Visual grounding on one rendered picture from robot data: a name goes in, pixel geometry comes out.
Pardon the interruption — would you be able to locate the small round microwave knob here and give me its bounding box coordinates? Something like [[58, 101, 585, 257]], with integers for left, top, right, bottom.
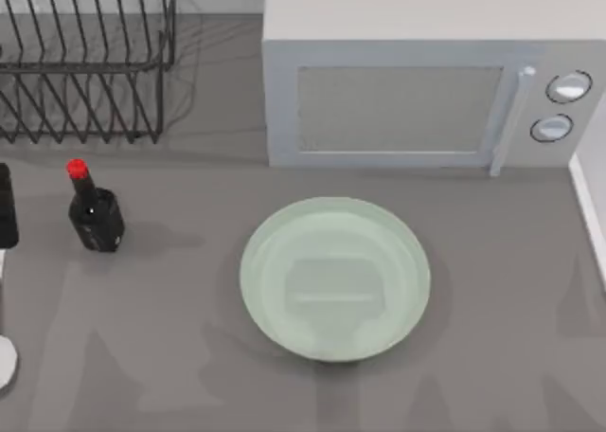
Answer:
[[528, 113, 576, 144]]

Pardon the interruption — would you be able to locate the large round microwave knob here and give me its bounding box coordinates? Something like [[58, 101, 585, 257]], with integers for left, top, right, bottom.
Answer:
[[544, 70, 595, 104]]

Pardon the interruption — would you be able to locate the dark wire dish rack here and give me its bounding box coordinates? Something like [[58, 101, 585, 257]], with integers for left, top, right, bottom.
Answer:
[[0, 0, 180, 146]]

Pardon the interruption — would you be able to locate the pale microwave door handle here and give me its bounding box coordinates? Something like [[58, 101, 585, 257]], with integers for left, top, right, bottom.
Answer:
[[489, 64, 539, 178]]

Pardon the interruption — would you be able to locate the dark bottle with red cap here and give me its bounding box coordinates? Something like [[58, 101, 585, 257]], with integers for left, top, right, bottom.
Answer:
[[65, 158, 127, 254]]

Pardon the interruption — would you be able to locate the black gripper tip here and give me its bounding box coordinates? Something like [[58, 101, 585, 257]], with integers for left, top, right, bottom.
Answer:
[[0, 162, 21, 250]]

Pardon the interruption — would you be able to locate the pale green round plate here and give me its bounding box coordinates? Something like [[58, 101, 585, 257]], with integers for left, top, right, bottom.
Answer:
[[239, 195, 433, 364]]

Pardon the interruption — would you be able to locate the microwave door with window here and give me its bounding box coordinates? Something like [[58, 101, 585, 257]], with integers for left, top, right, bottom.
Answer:
[[262, 40, 545, 169]]

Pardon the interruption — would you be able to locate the pale grey microwave oven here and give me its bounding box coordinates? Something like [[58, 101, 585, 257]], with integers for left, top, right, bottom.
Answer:
[[260, 0, 606, 178]]

